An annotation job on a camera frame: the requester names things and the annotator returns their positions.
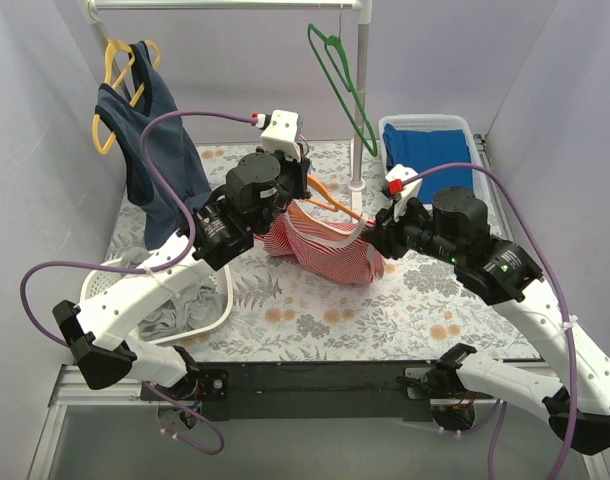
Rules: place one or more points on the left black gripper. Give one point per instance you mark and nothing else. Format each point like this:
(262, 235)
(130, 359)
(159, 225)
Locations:
(295, 175)

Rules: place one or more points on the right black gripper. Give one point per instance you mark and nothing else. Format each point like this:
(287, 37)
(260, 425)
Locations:
(385, 236)

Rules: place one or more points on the orange hanger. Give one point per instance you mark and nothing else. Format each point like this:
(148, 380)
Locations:
(330, 203)

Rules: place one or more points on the red white striped tank top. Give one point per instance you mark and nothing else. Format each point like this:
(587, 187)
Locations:
(335, 251)

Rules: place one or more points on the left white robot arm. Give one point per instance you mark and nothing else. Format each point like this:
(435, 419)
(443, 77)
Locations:
(98, 330)

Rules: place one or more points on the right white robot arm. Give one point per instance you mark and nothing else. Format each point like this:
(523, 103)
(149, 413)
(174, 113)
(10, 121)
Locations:
(503, 275)

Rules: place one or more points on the navy blue tank top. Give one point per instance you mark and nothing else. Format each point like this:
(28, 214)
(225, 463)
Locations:
(171, 150)

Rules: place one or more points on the green hanger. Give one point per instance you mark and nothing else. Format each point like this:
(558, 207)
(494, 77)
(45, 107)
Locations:
(331, 56)

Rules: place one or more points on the white basket right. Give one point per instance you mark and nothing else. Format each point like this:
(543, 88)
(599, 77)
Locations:
(432, 122)

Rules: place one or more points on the blue folded cloth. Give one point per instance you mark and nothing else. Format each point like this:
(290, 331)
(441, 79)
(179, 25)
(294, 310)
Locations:
(423, 150)

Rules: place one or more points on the grey garment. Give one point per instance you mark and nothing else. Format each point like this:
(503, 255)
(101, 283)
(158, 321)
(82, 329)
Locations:
(183, 310)

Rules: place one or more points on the white laundry basket left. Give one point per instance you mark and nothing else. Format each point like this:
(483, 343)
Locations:
(97, 282)

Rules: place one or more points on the white clothes rack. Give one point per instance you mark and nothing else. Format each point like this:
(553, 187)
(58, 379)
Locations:
(355, 83)

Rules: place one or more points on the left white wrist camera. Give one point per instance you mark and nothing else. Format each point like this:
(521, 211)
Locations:
(280, 132)

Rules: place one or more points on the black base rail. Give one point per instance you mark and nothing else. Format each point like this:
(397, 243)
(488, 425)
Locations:
(315, 390)

